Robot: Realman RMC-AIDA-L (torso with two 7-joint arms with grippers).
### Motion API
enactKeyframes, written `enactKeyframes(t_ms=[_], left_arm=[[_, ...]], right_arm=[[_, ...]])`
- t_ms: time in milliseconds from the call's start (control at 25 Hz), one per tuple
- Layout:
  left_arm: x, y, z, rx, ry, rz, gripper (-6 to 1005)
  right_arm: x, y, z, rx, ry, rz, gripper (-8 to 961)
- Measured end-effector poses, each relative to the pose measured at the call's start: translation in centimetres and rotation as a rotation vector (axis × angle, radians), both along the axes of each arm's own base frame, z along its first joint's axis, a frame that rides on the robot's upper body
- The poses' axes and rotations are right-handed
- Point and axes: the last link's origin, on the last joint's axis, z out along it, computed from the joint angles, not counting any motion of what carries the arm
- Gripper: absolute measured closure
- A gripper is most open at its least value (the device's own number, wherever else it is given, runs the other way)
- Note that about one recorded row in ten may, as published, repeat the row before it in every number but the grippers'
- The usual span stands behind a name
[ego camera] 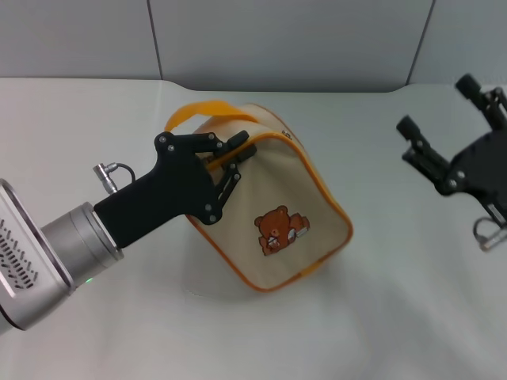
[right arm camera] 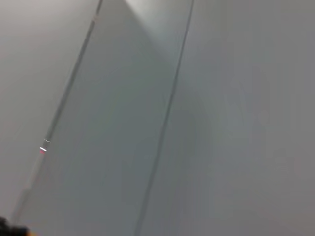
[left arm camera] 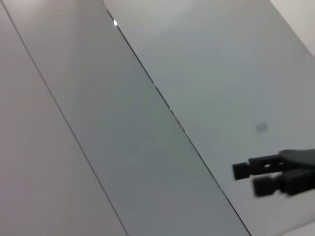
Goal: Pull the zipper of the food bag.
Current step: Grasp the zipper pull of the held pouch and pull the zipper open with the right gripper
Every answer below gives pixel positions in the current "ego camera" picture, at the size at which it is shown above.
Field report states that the beige orange food bag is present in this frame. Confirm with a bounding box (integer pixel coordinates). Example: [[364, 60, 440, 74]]
[[163, 100, 354, 294]]

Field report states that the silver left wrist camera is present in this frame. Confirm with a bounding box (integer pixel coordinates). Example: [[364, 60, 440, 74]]
[[0, 177, 77, 332]]

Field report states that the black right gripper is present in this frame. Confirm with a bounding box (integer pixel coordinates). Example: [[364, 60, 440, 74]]
[[396, 73, 507, 230]]

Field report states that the silver gripper cable connector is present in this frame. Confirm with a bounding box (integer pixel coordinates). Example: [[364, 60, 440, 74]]
[[472, 216, 507, 251], [92, 161, 136, 196]]

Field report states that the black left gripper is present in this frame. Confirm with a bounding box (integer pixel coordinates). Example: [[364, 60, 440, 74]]
[[93, 129, 258, 249]]

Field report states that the silver left gripper cable connector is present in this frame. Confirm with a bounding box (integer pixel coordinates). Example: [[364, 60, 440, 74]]
[[92, 161, 136, 196]]

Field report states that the silver right gripper cable connector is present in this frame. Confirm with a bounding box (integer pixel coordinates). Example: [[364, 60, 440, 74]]
[[472, 216, 507, 251]]

